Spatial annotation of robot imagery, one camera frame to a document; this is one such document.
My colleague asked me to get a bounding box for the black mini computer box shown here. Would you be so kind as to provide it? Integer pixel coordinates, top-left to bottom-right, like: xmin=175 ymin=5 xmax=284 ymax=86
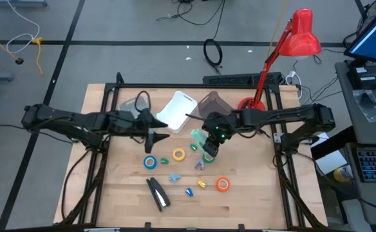
xmin=346 ymin=64 xmax=376 ymax=90

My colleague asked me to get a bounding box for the orange tape roll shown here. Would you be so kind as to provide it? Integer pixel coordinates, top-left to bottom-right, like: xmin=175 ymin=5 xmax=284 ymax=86
xmin=215 ymin=177 xmax=231 ymax=193

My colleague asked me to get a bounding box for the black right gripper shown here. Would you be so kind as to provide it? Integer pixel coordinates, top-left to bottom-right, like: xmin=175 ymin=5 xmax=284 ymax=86
xmin=202 ymin=110 xmax=241 ymax=159

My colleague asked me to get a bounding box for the mint green stapler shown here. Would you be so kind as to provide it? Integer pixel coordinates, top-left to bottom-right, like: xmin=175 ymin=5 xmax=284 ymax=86
xmin=190 ymin=128 xmax=210 ymax=152

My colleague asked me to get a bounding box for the black floor fan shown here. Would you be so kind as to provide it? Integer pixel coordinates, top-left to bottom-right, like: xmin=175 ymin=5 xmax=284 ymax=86
xmin=357 ymin=0 xmax=376 ymax=33

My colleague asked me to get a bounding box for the purple staple remover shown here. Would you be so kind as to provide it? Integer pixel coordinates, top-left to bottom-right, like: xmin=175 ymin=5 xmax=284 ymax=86
xmin=194 ymin=157 xmax=207 ymax=171

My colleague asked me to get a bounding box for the yellow tape roll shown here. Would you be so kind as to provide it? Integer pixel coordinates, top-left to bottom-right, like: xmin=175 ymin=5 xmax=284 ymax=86
xmin=171 ymin=147 xmax=187 ymax=162

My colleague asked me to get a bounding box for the white plastic bin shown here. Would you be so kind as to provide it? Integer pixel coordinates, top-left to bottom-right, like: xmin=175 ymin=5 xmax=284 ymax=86
xmin=156 ymin=90 xmax=198 ymax=134

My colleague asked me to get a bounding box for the yellow hanging cable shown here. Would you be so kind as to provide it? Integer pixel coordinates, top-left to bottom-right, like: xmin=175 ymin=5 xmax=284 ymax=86
xmin=267 ymin=0 xmax=289 ymax=57

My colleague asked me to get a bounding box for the white power plug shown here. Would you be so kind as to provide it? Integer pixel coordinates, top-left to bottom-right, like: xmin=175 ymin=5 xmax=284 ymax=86
xmin=285 ymin=70 xmax=301 ymax=84

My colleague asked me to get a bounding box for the white paper sheet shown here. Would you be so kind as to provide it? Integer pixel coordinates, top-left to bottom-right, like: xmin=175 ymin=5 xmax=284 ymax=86
xmin=315 ymin=150 xmax=348 ymax=175

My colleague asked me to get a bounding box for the yellow round container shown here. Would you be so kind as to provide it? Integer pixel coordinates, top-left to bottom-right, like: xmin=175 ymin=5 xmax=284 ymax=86
xmin=333 ymin=164 xmax=353 ymax=184

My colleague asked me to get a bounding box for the black metal table frame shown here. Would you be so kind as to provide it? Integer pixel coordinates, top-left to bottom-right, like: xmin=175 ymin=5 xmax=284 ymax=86
xmin=59 ymin=72 xmax=327 ymax=231

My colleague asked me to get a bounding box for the coiled black floor cable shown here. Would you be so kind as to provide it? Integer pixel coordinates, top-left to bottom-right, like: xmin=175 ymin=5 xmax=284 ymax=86
xmin=202 ymin=38 xmax=223 ymax=70

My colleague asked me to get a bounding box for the black keyboard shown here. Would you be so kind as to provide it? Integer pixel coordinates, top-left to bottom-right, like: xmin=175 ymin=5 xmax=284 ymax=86
xmin=202 ymin=72 xmax=284 ymax=86

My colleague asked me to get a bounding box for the computer monitor blue screen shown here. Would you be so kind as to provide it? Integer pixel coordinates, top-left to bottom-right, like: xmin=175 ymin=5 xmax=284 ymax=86
xmin=344 ymin=0 xmax=376 ymax=67

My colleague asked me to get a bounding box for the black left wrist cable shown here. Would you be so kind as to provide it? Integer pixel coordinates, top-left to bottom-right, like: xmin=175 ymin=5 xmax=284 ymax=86
xmin=134 ymin=90 xmax=152 ymax=113

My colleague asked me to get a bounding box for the light grey plastic bin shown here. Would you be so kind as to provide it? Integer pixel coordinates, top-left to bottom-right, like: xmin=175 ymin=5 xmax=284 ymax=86
xmin=119 ymin=95 xmax=152 ymax=120

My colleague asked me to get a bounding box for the black stapler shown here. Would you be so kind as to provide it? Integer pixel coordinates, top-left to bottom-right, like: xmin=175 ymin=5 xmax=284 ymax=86
xmin=146 ymin=177 xmax=171 ymax=213

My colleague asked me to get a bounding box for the dark translucent plastic bin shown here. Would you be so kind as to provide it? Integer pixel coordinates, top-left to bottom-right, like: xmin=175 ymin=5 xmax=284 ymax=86
xmin=196 ymin=90 xmax=237 ymax=119

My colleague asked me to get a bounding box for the red desk lamp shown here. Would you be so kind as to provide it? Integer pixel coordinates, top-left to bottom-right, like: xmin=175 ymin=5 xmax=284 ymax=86
xmin=238 ymin=8 xmax=323 ymax=113

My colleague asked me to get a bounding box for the yellow floor cable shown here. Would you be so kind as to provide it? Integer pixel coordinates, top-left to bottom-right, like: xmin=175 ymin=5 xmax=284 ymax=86
xmin=0 ymin=28 xmax=44 ymax=75

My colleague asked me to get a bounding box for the white floor cable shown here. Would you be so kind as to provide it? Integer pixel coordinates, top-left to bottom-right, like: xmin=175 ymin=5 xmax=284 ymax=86
xmin=6 ymin=0 xmax=41 ymax=54

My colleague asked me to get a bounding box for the clear plastic bag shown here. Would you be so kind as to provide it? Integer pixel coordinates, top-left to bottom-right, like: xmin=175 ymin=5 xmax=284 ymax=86
xmin=352 ymin=89 xmax=376 ymax=123

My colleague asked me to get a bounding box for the blue tape roll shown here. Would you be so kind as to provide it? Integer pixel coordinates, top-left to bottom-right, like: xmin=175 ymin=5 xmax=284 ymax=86
xmin=143 ymin=155 xmax=158 ymax=170

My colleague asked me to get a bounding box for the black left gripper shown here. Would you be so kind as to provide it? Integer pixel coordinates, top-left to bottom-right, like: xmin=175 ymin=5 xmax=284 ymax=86
xmin=109 ymin=108 xmax=171 ymax=154

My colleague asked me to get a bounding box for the grey computer desk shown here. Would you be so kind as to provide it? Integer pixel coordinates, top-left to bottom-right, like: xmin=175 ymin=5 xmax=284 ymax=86
xmin=334 ymin=59 xmax=376 ymax=226

